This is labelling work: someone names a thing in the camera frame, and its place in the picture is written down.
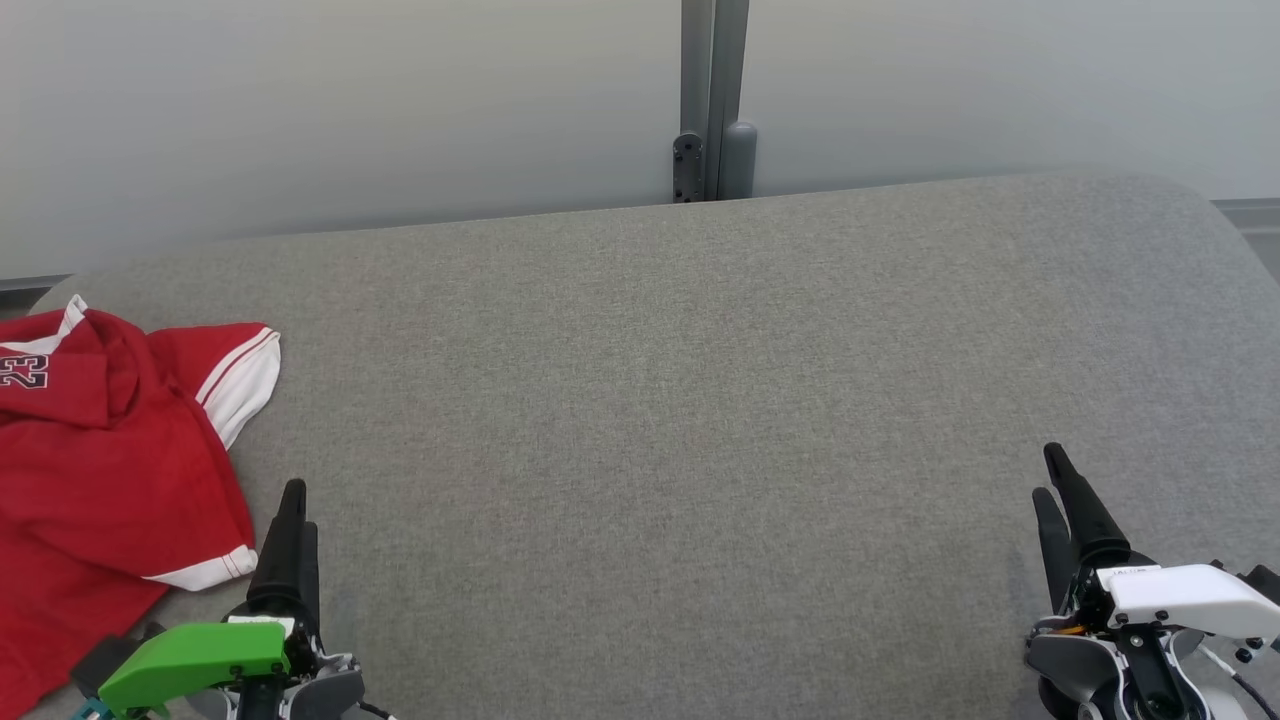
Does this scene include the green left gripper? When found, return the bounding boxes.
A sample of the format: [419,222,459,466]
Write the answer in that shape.
[98,478,366,720]

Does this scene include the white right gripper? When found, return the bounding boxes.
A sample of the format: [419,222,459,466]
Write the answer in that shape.
[1027,443,1280,720]

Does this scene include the metal door hinge plate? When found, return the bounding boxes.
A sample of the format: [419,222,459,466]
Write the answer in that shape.
[672,133,705,205]

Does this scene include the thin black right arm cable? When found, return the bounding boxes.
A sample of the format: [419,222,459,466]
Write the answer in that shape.
[1232,670,1280,717]

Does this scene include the grey metal door post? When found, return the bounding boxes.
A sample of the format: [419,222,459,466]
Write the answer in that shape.
[680,0,751,203]

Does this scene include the grey wall base rail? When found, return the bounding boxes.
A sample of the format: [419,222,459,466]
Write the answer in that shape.
[1210,197,1280,238]
[0,273,73,313]

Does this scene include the red shorts with white trim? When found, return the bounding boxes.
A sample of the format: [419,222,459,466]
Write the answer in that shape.
[0,395,259,720]

